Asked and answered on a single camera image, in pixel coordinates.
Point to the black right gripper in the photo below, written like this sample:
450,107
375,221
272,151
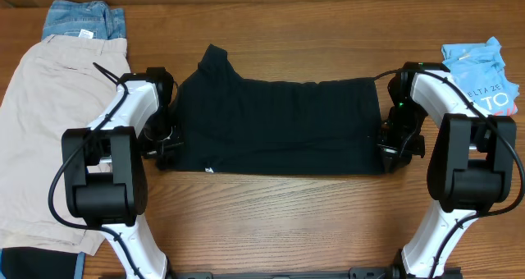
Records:
397,156

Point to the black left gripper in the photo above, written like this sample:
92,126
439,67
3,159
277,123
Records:
168,150

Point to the black t-shirt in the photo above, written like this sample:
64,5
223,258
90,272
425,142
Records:
232,124

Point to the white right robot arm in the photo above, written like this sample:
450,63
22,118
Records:
470,170

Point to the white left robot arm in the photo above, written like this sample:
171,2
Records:
103,171

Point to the light blue printed t-shirt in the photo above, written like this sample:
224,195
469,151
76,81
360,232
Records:
479,71

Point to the beige shorts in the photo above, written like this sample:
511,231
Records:
55,87

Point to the blue denim jeans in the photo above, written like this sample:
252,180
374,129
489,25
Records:
92,20

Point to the black garment with blue trim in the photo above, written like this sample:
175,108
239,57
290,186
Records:
32,263

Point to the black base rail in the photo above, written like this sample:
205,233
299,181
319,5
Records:
287,274

